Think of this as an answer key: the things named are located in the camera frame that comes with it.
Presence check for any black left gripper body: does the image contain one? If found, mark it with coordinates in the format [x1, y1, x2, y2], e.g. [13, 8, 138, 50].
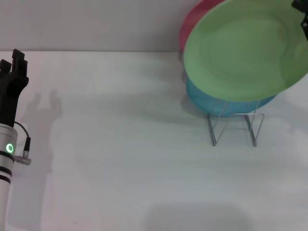
[0, 72, 29, 127]

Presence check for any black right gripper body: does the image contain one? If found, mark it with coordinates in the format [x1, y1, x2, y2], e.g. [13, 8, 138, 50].
[300, 20, 308, 43]

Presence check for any green plate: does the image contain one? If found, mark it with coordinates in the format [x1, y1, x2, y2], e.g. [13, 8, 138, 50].
[183, 0, 308, 102]

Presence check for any red plate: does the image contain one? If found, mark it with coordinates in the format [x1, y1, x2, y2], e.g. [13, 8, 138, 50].
[179, 0, 226, 52]

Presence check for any light blue plate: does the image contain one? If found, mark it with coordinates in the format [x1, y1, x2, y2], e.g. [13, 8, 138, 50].
[185, 74, 277, 118]

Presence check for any metal wire plate rack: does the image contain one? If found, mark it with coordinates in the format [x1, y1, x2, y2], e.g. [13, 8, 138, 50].
[206, 100, 265, 147]

